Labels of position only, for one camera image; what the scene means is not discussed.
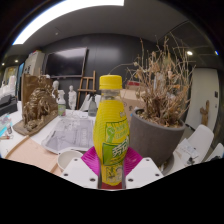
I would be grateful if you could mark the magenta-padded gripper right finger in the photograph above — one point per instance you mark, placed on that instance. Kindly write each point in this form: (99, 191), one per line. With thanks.
(143, 170)

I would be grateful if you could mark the yellow drink bottle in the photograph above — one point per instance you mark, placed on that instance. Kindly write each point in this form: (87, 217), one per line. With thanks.
(111, 126)

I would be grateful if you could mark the white winged figurine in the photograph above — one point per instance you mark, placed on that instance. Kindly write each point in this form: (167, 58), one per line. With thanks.
(55, 87)

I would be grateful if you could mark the black wall screen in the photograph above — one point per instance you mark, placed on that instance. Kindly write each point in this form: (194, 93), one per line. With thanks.
(65, 63)

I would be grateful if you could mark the white cabinet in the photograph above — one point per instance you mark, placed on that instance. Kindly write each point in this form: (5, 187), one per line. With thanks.
(33, 65)

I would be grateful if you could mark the brown relief sculpture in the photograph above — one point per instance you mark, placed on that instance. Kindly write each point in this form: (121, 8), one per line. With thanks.
(36, 106)

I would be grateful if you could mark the colourful booklet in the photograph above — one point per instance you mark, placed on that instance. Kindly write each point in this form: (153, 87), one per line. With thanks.
(5, 126)

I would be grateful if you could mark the red container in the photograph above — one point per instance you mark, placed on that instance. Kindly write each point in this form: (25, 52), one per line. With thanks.
(134, 84)

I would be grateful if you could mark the tan flat mat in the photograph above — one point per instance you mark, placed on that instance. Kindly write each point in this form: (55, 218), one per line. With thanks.
(30, 153)

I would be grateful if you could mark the cardboard box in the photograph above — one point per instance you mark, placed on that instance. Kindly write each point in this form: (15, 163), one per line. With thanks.
(128, 100)

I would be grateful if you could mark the spray bottle with green liquid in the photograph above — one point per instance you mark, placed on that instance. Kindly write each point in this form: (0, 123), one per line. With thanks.
(62, 108)

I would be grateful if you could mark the grey plant saucer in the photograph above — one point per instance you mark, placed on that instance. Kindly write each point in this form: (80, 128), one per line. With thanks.
(168, 165)

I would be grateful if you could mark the wooden figure statue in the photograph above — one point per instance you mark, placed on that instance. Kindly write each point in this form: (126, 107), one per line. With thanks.
(205, 115)

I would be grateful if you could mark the grey pot with dry plant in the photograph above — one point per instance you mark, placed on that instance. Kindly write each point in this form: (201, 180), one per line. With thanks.
(153, 140)

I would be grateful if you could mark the printed paper sheet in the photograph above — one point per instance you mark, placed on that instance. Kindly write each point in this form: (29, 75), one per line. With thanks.
(70, 133)

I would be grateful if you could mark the grey spray bottle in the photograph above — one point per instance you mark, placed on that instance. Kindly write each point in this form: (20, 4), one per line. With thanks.
(92, 110)

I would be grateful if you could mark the round recessed ceiling lights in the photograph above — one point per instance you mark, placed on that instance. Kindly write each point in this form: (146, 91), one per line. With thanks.
(189, 52)

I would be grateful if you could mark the long white ceiling light strip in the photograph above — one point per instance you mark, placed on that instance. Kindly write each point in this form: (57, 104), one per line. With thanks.
(66, 8)

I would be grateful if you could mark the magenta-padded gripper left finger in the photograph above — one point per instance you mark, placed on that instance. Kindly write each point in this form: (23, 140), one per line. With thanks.
(83, 170)

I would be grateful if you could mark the wooden easel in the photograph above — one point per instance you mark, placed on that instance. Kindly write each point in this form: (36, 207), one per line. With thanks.
(87, 78)

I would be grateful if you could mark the white standing figurine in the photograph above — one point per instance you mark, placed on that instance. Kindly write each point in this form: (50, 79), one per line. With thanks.
(72, 96)

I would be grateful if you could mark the black device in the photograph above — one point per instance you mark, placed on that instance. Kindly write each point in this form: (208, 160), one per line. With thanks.
(7, 105)

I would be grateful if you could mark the pile of papers and books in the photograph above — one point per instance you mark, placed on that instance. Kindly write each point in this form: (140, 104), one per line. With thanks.
(186, 150)

